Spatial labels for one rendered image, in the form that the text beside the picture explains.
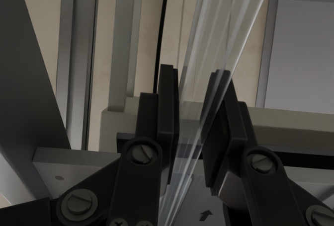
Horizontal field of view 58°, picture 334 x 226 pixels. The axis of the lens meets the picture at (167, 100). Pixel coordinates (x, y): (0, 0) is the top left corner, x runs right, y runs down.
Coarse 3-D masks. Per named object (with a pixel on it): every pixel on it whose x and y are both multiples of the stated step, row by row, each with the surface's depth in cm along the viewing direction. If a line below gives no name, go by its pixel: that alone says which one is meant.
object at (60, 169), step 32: (32, 160) 17; (64, 160) 17; (96, 160) 17; (288, 160) 25; (320, 160) 25; (64, 192) 20; (192, 192) 20; (320, 192) 19; (192, 224) 26; (224, 224) 25
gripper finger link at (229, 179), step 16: (224, 96) 11; (224, 112) 10; (240, 112) 10; (224, 128) 10; (240, 128) 10; (208, 144) 12; (224, 144) 10; (240, 144) 9; (256, 144) 10; (208, 160) 11; (224, 160) 10; (208, 176) 11; (224, 176) 10; (224, 192) 10; (240, 192) 9; (304, 192) 9; (240, 208) 10; (304, 208) 9; (320, 208) 8; (320, 224) 8
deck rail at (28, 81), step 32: (0, 0) 12; (0, 32) 12; (32, 32) 15; (0, 64) 12; (32, 64) 16; (0, 96) 13; (32, 96) 16; (0, 128) 13; (32, 128) 17; (64, 128) 23; (0, 160) 14; (0, 192) 17; (32, 192) 18
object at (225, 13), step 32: (224, 0) 7; (256, 0) 7; (192, 32) 8; (224, 32) 8; (192, 64) 9; (224, 64) 9; (192, 96) 10; (192, 128) 11; (192, 160) 13; (160, 224) 22
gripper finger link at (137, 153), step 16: (128, 144) 9; (144, 144) 9; (128, 160) 8; (144, 160) 9; (160, 160) 9; (128, 176) 8; (144, 176) 8; (160, 176) 8; (128, 192) 8; (144, 192) 8; (112, 208) 7; (128, 208) 7; (144, 208) 7; (112, 224) 7; (128, 224) 7; (144, 224) 7
